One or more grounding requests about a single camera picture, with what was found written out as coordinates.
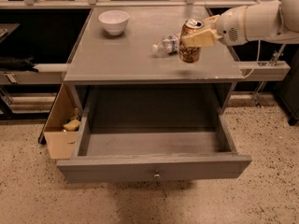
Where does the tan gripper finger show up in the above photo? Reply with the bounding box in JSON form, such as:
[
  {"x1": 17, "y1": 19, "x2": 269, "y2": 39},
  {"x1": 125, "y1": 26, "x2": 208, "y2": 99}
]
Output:
[
  {"x1": 181, "y1": 28, "x2": 218, "y2": 48},
  {"x1": 204, "y1": 15, "x2": 220, "y2": 27}
]

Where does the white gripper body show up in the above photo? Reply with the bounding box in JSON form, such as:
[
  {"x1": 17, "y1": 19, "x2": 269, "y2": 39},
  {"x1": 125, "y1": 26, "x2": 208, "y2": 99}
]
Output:
[{"x1": 216, "y1": 6, "x2": 247, "y2": 46}]

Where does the orange soda can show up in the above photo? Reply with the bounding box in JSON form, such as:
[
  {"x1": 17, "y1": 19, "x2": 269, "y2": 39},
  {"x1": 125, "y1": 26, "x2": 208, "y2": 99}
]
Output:
[{"x1": 178, "y1": 18, "x2": 204, "y2": 63}]

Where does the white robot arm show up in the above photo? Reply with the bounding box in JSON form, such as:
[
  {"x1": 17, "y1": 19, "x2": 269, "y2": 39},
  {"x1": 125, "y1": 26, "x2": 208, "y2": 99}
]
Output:
[{"x1": 181, "y1": 0, "x2": 299, "y2": 48}]

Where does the grey open top drawer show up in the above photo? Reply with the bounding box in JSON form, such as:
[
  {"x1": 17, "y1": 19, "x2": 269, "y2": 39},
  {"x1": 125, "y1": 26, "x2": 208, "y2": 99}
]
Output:
[{"x1": 56, "y1": 87, "x2": 252, "y2": 184}]

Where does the clear plastic water bottle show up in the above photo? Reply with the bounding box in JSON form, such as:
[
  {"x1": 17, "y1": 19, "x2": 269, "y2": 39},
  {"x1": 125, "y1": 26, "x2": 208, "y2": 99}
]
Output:
[{"x1": 151, "y1": 33, "x2": 180, "y2": 55}]

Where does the white ceramic bowl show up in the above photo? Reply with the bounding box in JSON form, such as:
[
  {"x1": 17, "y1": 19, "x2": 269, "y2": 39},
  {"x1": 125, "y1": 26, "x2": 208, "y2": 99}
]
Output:
[{"x1": 98, "y1": 10, "x2": 129, "y2": 35}]

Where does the grey cabinet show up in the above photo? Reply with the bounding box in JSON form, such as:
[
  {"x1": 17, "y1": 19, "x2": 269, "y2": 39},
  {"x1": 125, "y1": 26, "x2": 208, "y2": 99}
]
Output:
[{"x1": 64, "y1": 6, "x2": 246, "y2": 115}]

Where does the yellow sponge in box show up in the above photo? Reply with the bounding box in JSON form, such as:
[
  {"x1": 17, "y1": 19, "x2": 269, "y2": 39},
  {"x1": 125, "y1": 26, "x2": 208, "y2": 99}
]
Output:
[{"x1": 64, "y1": 119, "x2": 80, "y2": 132}]

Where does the cardboard box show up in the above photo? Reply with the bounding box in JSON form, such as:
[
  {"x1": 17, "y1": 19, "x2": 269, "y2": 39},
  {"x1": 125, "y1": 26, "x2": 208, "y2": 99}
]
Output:
[{"x1": 39, "y1": 84, "x2": 79, "y2": 160}]

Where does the black cloth on shelf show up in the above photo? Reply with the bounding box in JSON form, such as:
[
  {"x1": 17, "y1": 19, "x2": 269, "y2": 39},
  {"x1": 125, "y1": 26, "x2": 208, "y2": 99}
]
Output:
[{"x1": 0, "y1": 57, "x2": 38, "y2": 72}]

